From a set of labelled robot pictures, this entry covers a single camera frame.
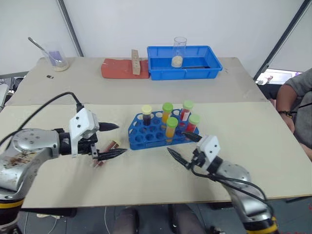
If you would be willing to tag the grey diagonal frame pole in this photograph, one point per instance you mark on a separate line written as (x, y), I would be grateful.
(280, 39)
(70, 26)

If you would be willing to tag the metal spoon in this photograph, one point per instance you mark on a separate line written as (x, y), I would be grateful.
(40, 47)

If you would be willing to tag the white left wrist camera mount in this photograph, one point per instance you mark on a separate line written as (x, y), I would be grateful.
(81, 125)

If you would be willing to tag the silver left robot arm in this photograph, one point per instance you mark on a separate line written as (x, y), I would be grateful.
(29, 148)

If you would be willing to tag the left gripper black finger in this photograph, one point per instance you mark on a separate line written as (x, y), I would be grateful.
(111, 155)
(107, 127)

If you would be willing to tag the red liquid tube, green cap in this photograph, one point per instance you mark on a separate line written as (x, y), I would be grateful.
(193, 123)
(187, 109)

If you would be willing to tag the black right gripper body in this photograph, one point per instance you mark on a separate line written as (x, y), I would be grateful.
(197, 159)

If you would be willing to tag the person's bare forearm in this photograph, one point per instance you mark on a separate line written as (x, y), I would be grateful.
(286, 100)

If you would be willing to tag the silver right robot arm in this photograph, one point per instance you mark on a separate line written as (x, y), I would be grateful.
(243, 195)

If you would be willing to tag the seated person in grey shirt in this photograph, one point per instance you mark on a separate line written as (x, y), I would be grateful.
(304, 102)

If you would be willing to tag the dark liquid tube, yellow cap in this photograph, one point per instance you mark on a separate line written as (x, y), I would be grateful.
(146, 114)

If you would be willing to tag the tall clear beaker with powder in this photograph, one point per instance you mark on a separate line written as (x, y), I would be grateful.
(178, 61)

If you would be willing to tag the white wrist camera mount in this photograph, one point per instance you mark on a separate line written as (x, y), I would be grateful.
(81, 125)
(210, 146)

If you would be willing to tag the wooden block with holes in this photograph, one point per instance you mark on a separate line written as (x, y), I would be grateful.
(135, 63)

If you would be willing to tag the blue test tube rack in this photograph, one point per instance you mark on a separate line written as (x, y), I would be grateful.
(146, 140)

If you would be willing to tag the blue plastic bin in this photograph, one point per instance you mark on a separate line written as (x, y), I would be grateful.
(182, 73)

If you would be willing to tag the wide glass beaker, purple label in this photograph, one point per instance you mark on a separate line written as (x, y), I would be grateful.
(58, 62)

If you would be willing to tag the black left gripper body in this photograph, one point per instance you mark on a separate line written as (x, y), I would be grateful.
(86, 145)

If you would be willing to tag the orange liquid tube, green cap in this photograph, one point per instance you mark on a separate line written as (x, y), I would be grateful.
(171, 129)
(166, 112)

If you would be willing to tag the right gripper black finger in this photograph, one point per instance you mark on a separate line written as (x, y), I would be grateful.
(179, 159)
(192, 136)

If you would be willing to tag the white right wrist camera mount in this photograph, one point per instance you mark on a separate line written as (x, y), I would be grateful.
(210, 146)

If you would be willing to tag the person's bare hand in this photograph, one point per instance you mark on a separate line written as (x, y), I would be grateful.
(290, 124)

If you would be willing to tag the dark red tube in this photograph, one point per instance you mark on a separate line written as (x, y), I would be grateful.
(112, 144)

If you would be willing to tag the red flat mat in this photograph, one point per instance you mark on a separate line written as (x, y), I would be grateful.
(117, 69)

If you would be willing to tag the bright screen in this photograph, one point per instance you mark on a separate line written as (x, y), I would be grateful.
(280, 76)

